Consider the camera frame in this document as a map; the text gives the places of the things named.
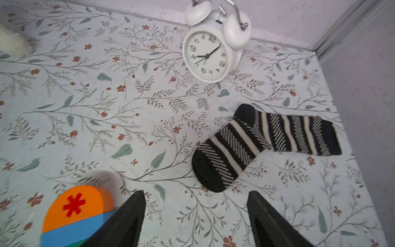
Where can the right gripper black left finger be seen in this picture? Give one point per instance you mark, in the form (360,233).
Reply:
(124,227)

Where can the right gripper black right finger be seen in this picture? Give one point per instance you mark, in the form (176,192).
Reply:
(269,227)

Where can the green long lego brick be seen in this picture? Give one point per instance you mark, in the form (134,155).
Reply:
(77,244)

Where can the orange rounded lego brick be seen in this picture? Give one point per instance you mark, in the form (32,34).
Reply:
(76,204)

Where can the light blue long lego brick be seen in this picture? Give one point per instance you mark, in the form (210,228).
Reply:
(75,232)

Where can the black grey striped sock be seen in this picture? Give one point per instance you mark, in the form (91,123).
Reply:
(219,161)

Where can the white alarm clock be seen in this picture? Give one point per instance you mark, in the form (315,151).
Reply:
(214,45)

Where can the white plush teddy bear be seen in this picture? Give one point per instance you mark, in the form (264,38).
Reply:
(14,44)

